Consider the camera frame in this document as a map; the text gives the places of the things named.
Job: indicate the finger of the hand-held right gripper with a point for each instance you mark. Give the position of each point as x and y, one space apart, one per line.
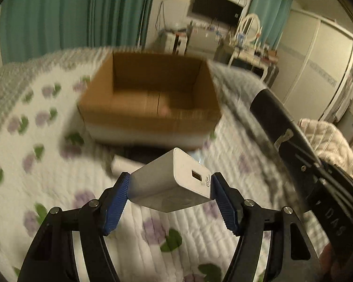
307 164

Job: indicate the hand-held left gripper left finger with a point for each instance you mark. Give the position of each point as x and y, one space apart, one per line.
117 208

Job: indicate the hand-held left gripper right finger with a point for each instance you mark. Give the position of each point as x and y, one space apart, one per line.
223 205

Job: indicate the white charger block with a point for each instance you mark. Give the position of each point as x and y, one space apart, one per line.
170 182

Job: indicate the long black object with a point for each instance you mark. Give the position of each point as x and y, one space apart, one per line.
270 108

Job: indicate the cardboard box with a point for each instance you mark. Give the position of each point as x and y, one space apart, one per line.
147 120

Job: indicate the beige quilted cloth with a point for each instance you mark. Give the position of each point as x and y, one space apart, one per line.
332 147

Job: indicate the floral quilted blanket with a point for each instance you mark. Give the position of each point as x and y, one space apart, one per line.
61 182

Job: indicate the white wardrobe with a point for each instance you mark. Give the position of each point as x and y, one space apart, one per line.
317 64

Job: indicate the white dressing table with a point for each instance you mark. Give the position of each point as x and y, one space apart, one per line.
253 60

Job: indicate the white oval vanity mirror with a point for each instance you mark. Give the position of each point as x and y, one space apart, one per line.
248 28

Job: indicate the narrow teal curtain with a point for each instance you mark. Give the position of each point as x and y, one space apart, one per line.
270 11

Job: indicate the white low cabinet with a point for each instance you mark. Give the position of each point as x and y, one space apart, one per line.
176 42

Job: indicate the wide teal curtain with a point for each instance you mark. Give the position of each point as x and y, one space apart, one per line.
61 17

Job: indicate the black wall television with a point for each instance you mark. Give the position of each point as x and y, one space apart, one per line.
216 7

